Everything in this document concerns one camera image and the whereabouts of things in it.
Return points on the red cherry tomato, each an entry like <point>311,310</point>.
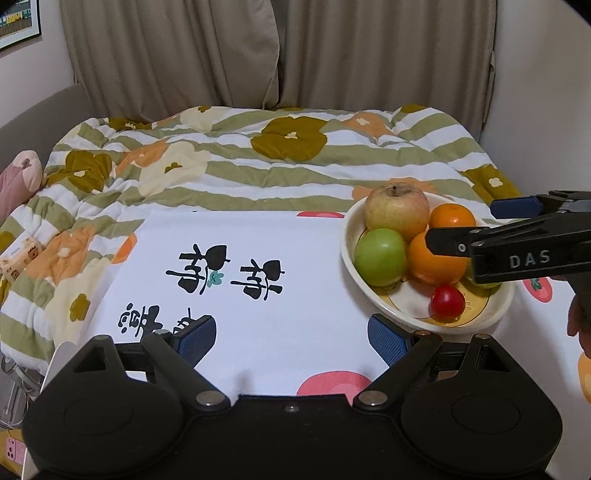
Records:
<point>447,303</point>

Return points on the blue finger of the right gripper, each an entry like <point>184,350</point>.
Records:
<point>514,208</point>

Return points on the green striped floral quilt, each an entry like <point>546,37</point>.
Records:
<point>106,175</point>

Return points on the cream duck print plate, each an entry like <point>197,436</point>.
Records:
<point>408,302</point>

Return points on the pink phone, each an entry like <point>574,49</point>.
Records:
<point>15,450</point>

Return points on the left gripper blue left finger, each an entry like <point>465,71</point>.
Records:
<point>173,358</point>

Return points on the tissue pack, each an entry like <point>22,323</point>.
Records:
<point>18,255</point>

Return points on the green apple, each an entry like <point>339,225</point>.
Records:
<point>380,257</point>

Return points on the pink plush toy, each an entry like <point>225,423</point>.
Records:
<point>20,180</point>

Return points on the large orange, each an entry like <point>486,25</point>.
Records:
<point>451,215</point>
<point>433,269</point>

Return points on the red yellow apple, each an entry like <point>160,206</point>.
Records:
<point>399,206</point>

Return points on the framed wall picture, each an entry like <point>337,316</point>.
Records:
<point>20,23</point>

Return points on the person's right hand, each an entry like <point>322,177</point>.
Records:
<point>577,325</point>

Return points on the grey bed headboard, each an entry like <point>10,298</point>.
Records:
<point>41,127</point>

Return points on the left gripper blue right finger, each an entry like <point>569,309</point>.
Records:
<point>407,355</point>

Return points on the beige curtain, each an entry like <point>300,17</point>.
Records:
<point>146,60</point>

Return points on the white fruit print cloth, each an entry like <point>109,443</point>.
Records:
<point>284,315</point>

